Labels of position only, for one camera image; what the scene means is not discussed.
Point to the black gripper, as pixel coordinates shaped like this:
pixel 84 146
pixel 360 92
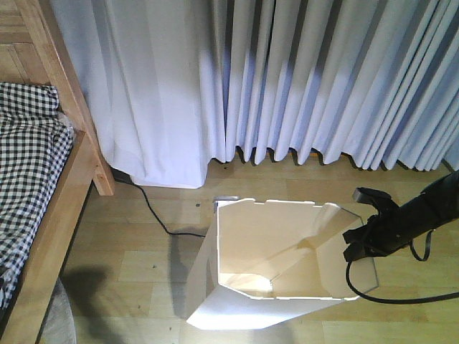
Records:
pixel 382 235

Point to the white plastic trash bin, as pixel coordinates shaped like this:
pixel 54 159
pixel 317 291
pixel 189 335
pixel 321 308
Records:
pixel 262 263

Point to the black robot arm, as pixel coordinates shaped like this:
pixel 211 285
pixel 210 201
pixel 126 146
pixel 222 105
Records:
pixel 436 205

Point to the white floor power socket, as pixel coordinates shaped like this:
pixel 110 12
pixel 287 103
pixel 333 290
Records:
pixel 223 201

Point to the light blue pleated curtain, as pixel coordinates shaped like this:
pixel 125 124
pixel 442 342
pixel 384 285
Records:
pixel 172 85

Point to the grey round rug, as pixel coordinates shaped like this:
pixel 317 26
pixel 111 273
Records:
pixel 58 325

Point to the black white checkered duvet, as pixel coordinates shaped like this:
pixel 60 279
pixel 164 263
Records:
pixel 36 140

